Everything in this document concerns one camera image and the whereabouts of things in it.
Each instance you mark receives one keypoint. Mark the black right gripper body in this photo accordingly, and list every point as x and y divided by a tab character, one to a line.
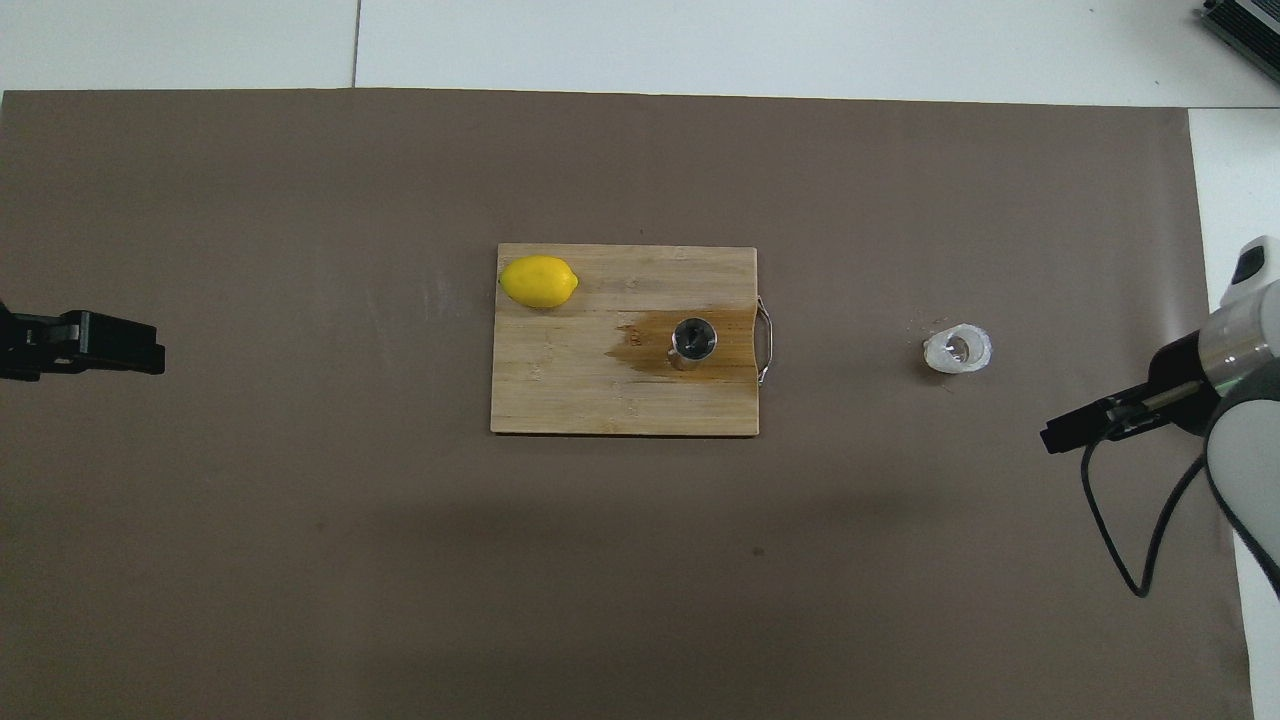
1185	370

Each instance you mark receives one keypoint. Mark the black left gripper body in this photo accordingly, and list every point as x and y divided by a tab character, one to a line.
30	345

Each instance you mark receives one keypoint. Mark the clear plastic cup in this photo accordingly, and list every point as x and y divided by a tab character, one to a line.
975	350

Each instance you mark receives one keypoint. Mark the steel double jigger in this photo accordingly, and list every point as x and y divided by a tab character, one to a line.
693	338

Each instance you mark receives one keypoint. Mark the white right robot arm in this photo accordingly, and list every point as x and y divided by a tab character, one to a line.
1245	340

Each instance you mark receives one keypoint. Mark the black finned metal device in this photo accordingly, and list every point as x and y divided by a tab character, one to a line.
1250	30

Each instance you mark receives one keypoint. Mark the yellow lemon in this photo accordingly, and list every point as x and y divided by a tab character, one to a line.
538	282

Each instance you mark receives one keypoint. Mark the wooden cutting board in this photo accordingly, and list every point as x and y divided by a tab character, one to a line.
580	390

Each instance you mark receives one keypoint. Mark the brown table mat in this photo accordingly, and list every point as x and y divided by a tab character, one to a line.
600	600

